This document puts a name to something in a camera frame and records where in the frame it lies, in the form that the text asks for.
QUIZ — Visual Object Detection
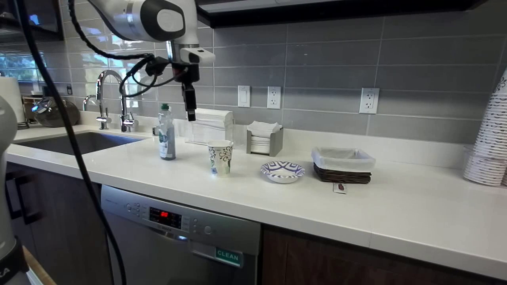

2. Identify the grey napkin holder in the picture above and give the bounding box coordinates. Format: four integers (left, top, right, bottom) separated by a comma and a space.
248, 120, 284, 156

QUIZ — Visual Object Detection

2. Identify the blue patterned ceramic bowl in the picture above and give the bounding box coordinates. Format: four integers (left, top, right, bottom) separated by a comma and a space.
260, 159, 305, 183

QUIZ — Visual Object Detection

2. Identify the stack of paper cups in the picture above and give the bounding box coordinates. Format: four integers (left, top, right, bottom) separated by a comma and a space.
465, 69, 507, 186

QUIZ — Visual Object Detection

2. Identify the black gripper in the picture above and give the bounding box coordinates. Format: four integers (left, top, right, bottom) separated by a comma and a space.
173, 63, 200, 121

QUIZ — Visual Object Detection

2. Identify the white wall outlet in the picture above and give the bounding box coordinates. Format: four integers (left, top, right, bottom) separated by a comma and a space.
360, 88, 381, 114
238, 85, 251, 107
267, 87, 281, 109

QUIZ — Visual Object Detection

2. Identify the chrome kitchen faucet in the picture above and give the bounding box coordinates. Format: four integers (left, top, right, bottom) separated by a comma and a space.
81, 69, 138, 133

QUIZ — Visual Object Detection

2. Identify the stainless steel dishwasher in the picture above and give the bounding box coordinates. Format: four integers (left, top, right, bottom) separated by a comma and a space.
102, 185, 262, 285

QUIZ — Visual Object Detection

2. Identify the stainless steel sink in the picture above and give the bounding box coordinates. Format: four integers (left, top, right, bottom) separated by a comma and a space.
19, 133, 137, 155

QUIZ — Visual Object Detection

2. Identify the white patterned paper cup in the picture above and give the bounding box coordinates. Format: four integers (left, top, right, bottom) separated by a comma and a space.
208, 140, 233, 175

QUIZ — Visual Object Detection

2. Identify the dish soap bottle green cap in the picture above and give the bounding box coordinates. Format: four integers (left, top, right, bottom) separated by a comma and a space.
157, 102, 176, 159

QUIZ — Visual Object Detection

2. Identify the dark basket with white liner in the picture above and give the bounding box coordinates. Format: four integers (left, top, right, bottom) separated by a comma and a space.
313, 147, 376, 183

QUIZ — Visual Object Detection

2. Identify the black cable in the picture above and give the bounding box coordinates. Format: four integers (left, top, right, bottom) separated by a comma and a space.
13, 0, 129, 285

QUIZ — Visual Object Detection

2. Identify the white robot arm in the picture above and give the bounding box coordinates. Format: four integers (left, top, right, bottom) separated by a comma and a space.
0, 0, 214, 285

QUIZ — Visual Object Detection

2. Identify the clear paper towel dispenser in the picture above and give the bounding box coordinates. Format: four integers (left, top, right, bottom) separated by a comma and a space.
184, 107, 233, 145

